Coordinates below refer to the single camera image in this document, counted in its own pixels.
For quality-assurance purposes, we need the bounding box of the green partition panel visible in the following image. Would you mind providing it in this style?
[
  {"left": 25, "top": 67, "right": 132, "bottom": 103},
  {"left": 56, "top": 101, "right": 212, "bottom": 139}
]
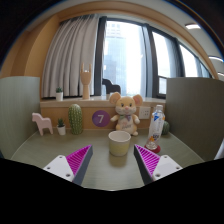
[
  {"left": 165, "top": 78, "right": 224, "bottom": 161},
  {"left": 0, "top": 76, "right": 40, "bottom": 159}
]

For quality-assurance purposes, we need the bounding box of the grey curtain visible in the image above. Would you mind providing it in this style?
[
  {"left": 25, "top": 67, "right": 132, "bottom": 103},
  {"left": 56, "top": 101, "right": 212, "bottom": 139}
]
[{"left": 41, "top": 14, "right": 99, "bottom": 98}]

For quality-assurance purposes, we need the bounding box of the pink toy horse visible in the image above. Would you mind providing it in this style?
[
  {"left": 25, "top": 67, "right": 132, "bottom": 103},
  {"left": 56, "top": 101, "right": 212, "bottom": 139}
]
[{"left": 32, "top": 113, "right": 53, "bottom": 135}]

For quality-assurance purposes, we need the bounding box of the white wall socket left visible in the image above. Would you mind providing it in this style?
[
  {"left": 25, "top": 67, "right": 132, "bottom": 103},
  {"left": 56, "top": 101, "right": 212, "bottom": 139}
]
[{"left": 139, "top": 106, "right": 151, "bottom": 119}]

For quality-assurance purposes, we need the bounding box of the clear plastic water bottle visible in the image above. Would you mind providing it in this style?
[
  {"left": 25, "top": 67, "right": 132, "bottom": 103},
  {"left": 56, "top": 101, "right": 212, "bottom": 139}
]
[{"left": 146, "top": 105, "right": 165, "bottom": 148}]

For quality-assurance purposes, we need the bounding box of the plush mouse toy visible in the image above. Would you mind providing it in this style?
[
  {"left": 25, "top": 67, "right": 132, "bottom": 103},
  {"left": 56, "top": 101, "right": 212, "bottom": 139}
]
[{"left": 109, "top": 92, "right": 143, "bottom": 136}]

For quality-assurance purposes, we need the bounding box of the right green partition panel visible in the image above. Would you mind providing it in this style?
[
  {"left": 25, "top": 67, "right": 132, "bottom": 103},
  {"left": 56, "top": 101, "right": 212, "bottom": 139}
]
[{"left": 165, "top": 78, "right": 224, "bottom": 161}]

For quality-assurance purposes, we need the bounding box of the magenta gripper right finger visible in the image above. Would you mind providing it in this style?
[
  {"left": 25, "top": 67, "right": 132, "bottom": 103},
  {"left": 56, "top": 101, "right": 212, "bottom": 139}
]
[{"left": 134, "top": 144, "right": 182, "bottom": 185}]

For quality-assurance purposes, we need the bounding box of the black toy horse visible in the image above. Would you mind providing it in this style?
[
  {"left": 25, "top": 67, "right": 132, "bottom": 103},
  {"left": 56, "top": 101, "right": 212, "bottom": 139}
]
[{"left": 102, "top": 79, "right": 121, "bottom": 94}]

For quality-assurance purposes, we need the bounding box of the pale yellow paper cup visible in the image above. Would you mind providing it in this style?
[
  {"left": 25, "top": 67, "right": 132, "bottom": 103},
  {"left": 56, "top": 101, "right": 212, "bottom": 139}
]
[{"left": 108, "top": 131, "right": 131, "bottom": 156}]

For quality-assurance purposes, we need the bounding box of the tall green ceramic cactus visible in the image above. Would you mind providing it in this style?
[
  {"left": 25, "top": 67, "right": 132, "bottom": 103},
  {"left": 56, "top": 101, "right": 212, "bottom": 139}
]
[{"left": 68, "top": 104, "right": 83, "bottom": 135}]

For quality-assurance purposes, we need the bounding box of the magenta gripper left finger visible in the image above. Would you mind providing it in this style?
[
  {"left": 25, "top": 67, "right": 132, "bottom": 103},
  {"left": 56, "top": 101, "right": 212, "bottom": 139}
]
[{"left": 44, "top": 145, "right": 93, "bottom": 185}]

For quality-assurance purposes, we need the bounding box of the wooden hand sculpture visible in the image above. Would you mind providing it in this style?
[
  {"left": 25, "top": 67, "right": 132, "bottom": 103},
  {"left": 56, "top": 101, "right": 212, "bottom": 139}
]
[{"left": 80, "top": 65, "right": 92, "bottom": 100}]

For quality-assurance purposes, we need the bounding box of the small potted plant on sill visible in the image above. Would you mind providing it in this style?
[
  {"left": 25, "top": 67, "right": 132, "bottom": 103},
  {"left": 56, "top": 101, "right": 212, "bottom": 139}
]
[{"left": 56, "top": 87, "right": 63, "bottom": 101}]

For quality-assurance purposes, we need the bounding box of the round green ceramic cactus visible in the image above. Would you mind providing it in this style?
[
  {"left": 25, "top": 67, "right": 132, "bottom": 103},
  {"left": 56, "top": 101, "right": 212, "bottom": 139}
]
[{"left": 162, "top": 121, "right": 170, "bottom": 135}]

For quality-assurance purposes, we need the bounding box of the small potted plant on table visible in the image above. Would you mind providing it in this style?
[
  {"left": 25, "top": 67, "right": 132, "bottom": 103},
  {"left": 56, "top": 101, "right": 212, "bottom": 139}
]
[{"left": 57, "top": 118, "right": 66, "bottom": 136}]

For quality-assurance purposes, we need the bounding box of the left green partition panel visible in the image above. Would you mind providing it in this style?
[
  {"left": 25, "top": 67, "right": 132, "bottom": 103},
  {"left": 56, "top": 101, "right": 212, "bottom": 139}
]
[{"left": 0, "top": 76, "right": 40, "bottom": 159}]

